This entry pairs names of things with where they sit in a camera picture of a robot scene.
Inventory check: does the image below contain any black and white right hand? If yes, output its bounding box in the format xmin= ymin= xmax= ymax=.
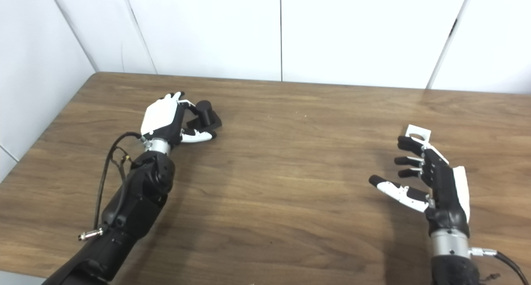
xmin=369 ymin=136 xmax=471 ymax=238

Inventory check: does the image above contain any black and white left hand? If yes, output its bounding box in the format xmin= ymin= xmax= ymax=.
xmin=140 ymin=91 xmax=217 ymax=147

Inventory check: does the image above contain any black peg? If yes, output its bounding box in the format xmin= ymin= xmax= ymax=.
xmin=186 ymin=100 xmax=222 ymax=139

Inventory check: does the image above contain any white square piece with hole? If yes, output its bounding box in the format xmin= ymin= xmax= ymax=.
xmin=405 ymin=124 xmax=431 ymax=147

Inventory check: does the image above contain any thick black wrist cable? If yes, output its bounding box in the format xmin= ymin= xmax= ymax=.
xmin=469 ymin=247 xmax=531 ymax=285
xmin=78 ymin=132 xmax=144 ymax=241

